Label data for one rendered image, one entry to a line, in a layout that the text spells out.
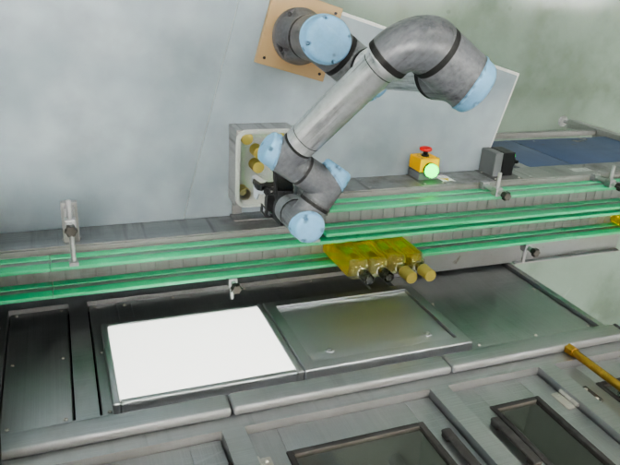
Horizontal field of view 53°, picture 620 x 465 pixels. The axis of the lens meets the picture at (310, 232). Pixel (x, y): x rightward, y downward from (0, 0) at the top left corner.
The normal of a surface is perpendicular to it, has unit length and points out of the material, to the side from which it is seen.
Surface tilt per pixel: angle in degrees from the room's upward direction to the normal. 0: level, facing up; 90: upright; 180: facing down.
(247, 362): 90
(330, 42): 10
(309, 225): 0
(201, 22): 0
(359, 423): 90
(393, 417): 90
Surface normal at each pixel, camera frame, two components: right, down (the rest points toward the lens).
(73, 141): 0.36, 0.37
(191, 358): 0.06, -0.92
